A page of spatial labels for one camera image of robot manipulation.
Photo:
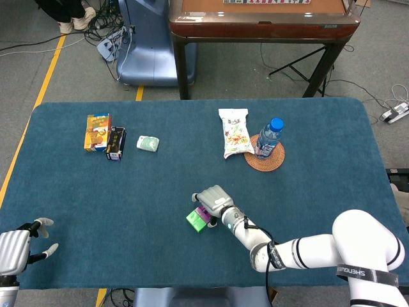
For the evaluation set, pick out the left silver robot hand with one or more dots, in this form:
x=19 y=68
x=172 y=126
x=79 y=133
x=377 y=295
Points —
x=12 y=249

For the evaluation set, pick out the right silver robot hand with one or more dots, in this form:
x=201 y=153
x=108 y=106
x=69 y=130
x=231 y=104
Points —
x=215 y=198

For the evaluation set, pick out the purple toy block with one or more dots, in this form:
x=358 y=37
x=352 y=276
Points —
x=204 y=215

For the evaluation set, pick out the green toy block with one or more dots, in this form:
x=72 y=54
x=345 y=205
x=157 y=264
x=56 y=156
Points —
x=195 y=221

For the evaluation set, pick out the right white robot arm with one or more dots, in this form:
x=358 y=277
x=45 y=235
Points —
x=319 y=252

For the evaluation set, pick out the round woven rattan coaster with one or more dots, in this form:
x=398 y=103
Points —
x=268 y=163

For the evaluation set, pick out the white snack bag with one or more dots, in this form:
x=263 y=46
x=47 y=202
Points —
x=234 y=134

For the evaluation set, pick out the blue-capped water bottle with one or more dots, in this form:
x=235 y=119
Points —
x=268 y=140

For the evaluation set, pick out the pale green soap packet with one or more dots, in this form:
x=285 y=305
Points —
x=148 y=143

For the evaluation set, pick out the blue felt table cloth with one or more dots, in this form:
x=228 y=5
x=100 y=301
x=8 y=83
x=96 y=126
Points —
x=128 y=192

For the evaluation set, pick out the grey blue robot torso base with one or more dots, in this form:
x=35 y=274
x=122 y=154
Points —
x=198 y=297

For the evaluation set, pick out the small black carton box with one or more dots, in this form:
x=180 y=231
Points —
x=115 y=142

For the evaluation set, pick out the orange yellow carton box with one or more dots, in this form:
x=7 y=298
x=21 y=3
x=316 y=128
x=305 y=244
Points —
x=96 y=132

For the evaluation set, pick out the wooden mahjong table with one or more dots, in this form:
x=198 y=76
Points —
x=255 y=28

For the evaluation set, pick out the white power strip with plugs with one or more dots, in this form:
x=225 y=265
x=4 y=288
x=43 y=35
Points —
x=108 y=48

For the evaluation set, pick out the white grey power strip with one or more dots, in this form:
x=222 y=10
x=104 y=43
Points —
x=391 y=114

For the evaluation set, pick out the row of mahjong tiles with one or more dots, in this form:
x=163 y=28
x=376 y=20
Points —
x=265 y=1

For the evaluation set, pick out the beige shoe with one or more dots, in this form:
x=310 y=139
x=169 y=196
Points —
x=65 y=28
x=83 y=20

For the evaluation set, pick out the black trousers of person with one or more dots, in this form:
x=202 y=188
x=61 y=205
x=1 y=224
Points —
x=60 y=9

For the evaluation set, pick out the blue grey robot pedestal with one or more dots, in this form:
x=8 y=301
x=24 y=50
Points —
x=150 y=48

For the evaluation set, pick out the black frame piece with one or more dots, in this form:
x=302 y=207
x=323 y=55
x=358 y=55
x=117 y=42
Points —
x=397 y=175

